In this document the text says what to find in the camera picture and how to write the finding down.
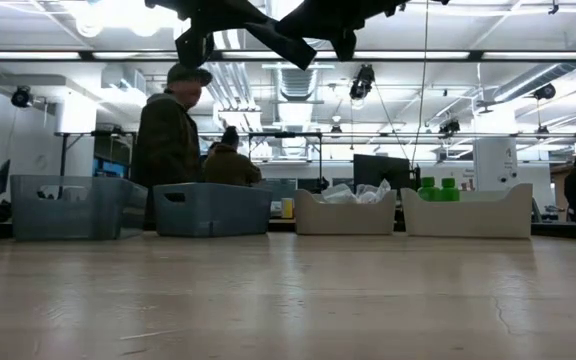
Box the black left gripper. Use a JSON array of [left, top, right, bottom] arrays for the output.
[[144, 0, 318, 71]]

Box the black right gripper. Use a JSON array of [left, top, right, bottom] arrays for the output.
[[275, 0, 449, 62]]

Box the black overhead light bar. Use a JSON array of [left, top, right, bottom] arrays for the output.
[[0, 48, 576, 63]]

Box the person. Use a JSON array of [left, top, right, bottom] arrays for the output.
[[201, 125, 264, 188], [129, 63, 215, 232]]

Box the black computer monitor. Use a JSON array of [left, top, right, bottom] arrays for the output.
[[352, 153, 413, 192]]

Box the dark grey plastic bin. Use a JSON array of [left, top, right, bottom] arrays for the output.
[[152, 181, 274, 238]]

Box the light grey plastic bin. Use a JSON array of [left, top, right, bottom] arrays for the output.
[[293, 188, 399, 237]]

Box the white pillar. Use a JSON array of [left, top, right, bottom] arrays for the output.
[[472, 137, 519, 190]]

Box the black framed background table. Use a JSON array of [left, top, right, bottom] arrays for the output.
[[54, 129, 139, 177]]

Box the white plastic bin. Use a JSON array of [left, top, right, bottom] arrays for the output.
[[399, 182, 535, 240]]

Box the transparent grey plastic bin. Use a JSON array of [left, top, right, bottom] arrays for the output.
[[10, 174, 149, 242]]

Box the silver ventilation duct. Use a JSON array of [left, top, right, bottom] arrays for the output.
[[266, 0, 335, 101]]

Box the thin black hanging cable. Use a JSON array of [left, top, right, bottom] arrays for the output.
[[410, 0, 430, 169]]

